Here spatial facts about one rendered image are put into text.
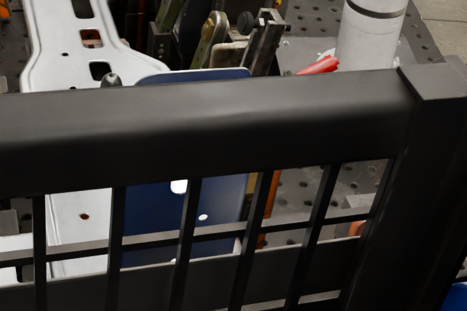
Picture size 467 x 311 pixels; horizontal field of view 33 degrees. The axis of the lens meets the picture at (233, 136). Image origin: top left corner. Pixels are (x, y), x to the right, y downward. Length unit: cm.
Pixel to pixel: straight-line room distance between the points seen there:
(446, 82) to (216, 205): 48
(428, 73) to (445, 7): 349
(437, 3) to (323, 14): 180
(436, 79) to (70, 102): 12
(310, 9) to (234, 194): 134
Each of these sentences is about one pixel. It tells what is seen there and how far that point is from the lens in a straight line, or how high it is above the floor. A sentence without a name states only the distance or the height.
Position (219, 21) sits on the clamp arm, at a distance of 113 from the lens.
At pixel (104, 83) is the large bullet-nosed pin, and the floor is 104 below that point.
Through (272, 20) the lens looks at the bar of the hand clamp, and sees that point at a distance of 94.
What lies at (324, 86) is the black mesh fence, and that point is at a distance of 25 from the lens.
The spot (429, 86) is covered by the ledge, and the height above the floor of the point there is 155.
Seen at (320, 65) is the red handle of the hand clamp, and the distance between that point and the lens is 101.
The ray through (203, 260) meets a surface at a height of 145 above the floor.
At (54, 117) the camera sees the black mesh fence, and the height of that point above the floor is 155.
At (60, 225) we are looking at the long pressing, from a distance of 95.
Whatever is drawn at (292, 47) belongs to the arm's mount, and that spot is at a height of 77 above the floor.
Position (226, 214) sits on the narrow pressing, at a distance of 74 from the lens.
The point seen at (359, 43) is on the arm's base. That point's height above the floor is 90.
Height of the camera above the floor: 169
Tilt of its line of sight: 39 degrees down
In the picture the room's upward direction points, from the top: 11 degrees clockwise
